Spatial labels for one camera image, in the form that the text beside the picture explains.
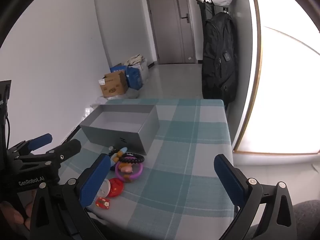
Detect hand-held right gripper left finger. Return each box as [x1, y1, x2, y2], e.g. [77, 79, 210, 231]
[30, 153, 112, 240]

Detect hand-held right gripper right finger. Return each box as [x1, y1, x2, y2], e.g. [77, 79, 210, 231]
[214, 154, 298, 240]

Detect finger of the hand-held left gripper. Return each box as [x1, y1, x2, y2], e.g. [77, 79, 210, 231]
[16, 139, 82, 170]
[6, 133, 53, 160]

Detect white round case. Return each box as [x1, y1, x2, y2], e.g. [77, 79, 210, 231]
[99, 179, 111, 197]

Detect red round compact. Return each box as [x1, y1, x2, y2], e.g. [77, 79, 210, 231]
[106, 177, 124, 198]

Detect small red patterned card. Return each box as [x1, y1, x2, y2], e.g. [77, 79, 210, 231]
[95, 197, 111, 210]

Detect pink pig charm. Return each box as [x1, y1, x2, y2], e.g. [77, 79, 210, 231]
[119, 162, 134, 174]

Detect light blue ring bracelet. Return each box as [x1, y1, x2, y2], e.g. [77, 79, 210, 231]
[109, 147, 128, 171]

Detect purple ring bracelet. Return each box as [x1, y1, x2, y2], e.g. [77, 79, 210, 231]
[115, 162, 144, 182]

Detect grey box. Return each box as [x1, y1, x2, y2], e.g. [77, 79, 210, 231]
[79, 104, 160, 155]

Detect black bead bracelet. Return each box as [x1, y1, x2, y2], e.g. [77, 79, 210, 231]
[119, 152, 145, 164]

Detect person's left hand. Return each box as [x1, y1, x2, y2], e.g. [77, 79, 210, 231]
[0, 200, 34, 230]

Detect brown cardboard box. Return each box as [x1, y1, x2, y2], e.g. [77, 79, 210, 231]
[99, 70, 129, 98]

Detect person's grey pants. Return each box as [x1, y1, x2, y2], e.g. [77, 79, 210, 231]
[292, 200, 320, 240]

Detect blue cardboard box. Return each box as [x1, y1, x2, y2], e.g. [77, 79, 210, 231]
[110, 65, 144, 90]

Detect frosted glass window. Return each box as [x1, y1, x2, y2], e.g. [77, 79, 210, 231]
[232, 0, 320, 155]

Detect cream tote bag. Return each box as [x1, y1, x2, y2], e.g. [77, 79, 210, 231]
[124, 54, 150, 83]

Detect black backpack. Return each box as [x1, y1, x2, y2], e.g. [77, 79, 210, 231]
[201, 12, 238, 105]

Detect grey door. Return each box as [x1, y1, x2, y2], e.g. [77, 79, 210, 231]
[146, 0, 197, 65]

